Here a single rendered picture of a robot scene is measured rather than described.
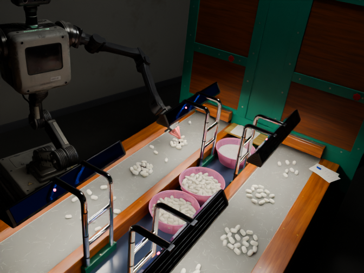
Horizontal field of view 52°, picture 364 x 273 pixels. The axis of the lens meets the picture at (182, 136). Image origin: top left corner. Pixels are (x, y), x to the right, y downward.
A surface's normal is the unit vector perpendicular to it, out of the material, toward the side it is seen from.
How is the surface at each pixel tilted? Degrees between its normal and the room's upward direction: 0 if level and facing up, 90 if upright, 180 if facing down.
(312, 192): 0
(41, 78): 90
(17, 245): 0
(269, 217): 0
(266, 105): 90
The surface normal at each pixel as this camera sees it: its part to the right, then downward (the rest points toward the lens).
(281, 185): 0.10, -0.85
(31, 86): 0.68, 0.44
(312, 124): -0.54, 0.40
